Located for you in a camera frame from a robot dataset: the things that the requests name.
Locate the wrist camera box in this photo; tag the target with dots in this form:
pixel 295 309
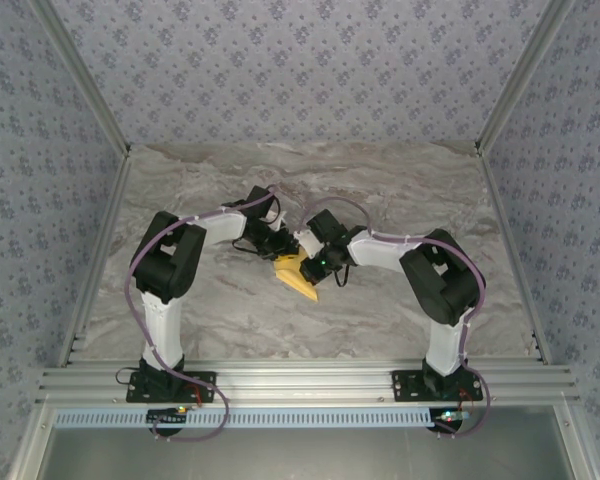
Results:
pixel 257 197
pixel 325 225

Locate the aluminium side rail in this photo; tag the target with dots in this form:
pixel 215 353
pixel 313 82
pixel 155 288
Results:
pixel 512 250
pixel 101 250

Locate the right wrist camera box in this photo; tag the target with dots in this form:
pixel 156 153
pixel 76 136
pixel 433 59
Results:
pixel 325 225

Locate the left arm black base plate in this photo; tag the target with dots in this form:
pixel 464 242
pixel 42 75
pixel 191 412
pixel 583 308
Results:
pixel 205 387

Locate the yellow paper sheet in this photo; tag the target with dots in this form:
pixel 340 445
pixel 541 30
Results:
pixel 295 282

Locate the grey metal sheet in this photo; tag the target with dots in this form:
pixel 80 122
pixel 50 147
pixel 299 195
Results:
pixel 305 455

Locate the aluminium frame leg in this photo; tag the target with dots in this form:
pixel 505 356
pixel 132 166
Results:
pixel 575 440
pixel 30 440

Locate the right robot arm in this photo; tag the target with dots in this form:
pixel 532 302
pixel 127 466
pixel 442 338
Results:
pixel 445 345

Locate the aluminium frame post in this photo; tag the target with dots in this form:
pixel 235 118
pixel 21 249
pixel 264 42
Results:
pixel 86 80
pixel 521 75

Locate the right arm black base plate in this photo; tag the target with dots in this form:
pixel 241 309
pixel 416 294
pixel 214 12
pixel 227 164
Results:
pixel 405 387

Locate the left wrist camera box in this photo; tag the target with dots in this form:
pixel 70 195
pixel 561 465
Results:
pixel 257 197

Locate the aluminium cross rail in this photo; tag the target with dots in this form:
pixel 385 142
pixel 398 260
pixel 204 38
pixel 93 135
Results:
pixel 305 382

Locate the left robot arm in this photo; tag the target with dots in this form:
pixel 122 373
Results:
pixel 162 325

